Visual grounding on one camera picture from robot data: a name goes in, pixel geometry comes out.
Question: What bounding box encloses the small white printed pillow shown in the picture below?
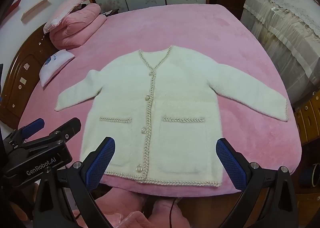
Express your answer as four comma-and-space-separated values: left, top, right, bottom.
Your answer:
39, 50, 75, 88

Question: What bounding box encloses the wooden cabinet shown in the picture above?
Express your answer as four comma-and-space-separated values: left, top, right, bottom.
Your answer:
292, 90, 320, 146

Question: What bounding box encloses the lace-covered furniture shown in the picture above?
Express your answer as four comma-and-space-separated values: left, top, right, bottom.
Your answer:
240, 0, 320, 108

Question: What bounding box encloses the dark thin cable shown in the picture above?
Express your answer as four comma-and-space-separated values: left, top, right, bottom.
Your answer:
169, 197, 176, 228

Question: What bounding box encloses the blue round object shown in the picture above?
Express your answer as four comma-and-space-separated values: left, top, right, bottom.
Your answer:
299, 160, 320, 189

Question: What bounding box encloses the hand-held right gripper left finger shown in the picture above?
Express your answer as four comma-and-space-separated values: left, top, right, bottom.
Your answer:
34, 136, 116, 228

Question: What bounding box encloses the white fuzzy braided-trim cardigan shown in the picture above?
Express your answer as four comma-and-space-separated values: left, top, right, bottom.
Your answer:
54, 45, 289, 188

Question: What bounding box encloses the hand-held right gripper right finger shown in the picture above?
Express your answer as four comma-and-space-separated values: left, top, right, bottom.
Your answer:
215, 138, 298, 228

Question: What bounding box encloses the pink folded quilt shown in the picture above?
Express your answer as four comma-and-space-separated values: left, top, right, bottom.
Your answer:
49, 3, 107, 50

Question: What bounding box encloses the person's pink fuzzy clothing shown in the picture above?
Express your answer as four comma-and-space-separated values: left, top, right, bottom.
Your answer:
94, 188, 192, 228

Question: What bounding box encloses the wooden wall shelf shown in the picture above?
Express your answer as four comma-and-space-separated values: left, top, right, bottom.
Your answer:
21, 0, 52, 22

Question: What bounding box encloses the pink lace-edged pillow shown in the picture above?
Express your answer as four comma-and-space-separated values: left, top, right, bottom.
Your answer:
43, 0, 93, 34

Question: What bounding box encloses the wooden headboard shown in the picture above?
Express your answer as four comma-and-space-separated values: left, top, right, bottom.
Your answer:
0, 24, 59, 128

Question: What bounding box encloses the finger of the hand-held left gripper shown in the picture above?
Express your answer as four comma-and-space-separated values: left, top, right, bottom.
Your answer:
21, 118, 45, 141
50, 117, 82, 144

